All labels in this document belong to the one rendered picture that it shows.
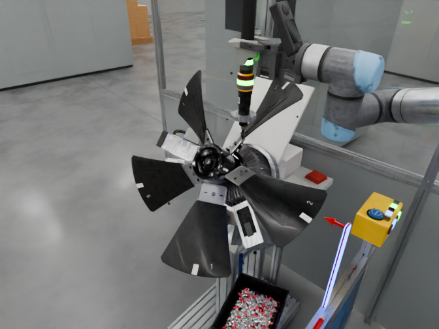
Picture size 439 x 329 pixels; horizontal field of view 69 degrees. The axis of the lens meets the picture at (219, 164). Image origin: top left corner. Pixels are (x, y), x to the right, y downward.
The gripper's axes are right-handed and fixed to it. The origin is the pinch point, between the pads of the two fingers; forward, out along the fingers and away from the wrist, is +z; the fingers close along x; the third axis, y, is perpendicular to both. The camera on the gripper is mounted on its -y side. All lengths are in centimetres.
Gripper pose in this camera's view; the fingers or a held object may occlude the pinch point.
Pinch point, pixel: (238, 38)
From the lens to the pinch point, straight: 87.6
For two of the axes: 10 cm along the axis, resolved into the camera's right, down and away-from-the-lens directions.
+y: -0.1, 8.5, 5.3
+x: 6.7, -3.9, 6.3
